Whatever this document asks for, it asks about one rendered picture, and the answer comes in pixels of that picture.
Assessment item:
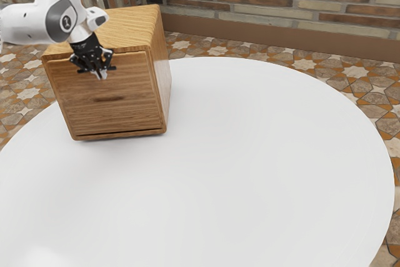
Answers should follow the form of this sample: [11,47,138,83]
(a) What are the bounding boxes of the wooden cabinet with black handle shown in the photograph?
[41,3,172,142]

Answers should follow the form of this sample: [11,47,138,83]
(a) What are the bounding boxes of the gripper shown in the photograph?
[69,33,109,81]

